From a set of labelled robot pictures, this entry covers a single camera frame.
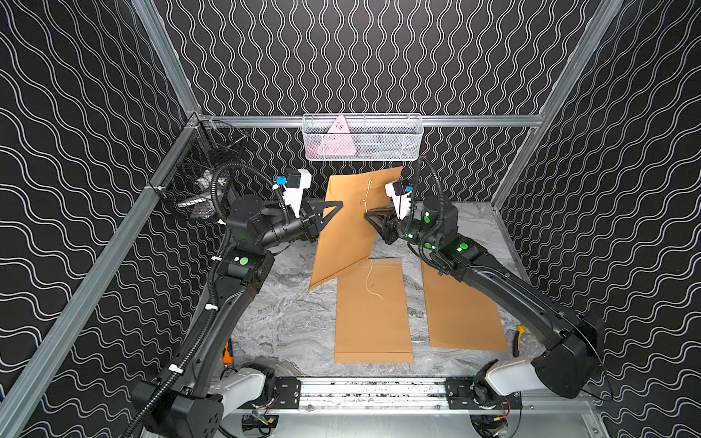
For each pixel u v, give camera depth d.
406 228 0.60
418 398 0.76
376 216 0.69
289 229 0.54
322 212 0.59
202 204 0.74
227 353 0.81
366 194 0.64
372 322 0.90
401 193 0.60
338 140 0.90
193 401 0.37
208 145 0.98
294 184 0.51
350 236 0.63
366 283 0.97
